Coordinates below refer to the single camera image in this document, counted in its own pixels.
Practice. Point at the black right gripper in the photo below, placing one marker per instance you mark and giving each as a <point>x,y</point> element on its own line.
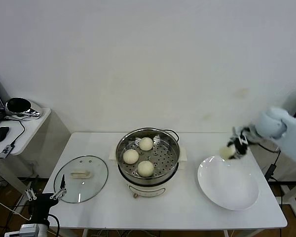
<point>245,137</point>

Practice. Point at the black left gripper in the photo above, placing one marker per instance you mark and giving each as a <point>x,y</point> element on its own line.
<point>42,205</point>

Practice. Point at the white steamed baozi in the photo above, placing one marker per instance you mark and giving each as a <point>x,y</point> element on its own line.
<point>226,152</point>
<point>146,144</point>
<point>131,156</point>
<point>145,168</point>

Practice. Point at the round glass lid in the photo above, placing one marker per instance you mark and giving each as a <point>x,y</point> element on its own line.
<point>98,172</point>

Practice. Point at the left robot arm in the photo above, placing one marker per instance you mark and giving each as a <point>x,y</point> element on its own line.
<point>42,229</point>

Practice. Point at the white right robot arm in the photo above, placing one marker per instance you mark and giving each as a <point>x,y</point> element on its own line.
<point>271,123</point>

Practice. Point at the perforated steel steamer basket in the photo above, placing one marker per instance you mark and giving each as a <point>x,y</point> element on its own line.
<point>162,163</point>

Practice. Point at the white round plate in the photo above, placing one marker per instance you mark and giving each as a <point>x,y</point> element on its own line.
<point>227,182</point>

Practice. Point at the small usb adapter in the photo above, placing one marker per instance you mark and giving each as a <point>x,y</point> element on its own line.
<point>6,150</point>

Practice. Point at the white side table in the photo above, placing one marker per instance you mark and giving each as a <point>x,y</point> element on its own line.
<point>32,130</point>
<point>292,205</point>

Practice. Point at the black computer mouse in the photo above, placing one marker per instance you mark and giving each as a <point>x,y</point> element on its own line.
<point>0,133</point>

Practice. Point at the shiny chrome headset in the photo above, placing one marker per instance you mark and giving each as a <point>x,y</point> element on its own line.
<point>17,105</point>

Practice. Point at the cream electric cooker base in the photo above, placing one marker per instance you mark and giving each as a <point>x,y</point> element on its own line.
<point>148,191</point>

